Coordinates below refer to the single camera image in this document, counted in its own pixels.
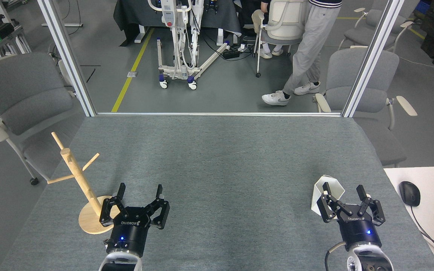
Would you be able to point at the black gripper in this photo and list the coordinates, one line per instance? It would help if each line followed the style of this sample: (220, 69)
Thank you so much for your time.
(130, 233)
(358, 229)

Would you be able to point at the white faceted cup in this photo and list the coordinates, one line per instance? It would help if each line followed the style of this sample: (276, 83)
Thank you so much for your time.
(335, 188)

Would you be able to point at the wooden cup rack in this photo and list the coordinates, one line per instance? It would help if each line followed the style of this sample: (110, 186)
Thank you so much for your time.
(96, 222)

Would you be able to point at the black computer mouse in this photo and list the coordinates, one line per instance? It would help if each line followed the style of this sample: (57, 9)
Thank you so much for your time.
(409, 194)

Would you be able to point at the grey chair with cream armrests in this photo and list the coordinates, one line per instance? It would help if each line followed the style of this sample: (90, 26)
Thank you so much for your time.
(382, 146)

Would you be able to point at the grey floor plate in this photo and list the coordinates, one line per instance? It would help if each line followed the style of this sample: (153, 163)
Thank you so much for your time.
(132, 74)

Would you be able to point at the grey chair with wheels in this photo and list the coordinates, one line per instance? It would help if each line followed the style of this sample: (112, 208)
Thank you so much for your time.
(21, 86)

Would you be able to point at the person in grey trousers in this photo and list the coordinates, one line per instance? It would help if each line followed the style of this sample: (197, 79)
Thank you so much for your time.
(311, 45)

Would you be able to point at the small grey chair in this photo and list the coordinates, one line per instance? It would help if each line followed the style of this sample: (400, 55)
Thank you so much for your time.
(358, 35)

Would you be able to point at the seated person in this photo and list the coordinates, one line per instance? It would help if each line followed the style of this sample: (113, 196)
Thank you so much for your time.
(265, 54)

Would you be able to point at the black power strip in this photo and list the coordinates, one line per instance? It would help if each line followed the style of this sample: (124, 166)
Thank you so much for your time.
(231, 54)

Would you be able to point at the white stand on wheels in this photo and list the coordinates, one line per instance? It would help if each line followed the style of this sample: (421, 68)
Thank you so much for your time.
(170, 17)

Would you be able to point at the silver post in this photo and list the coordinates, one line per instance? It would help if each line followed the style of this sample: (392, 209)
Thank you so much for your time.
(67, 56)
(391, 15)

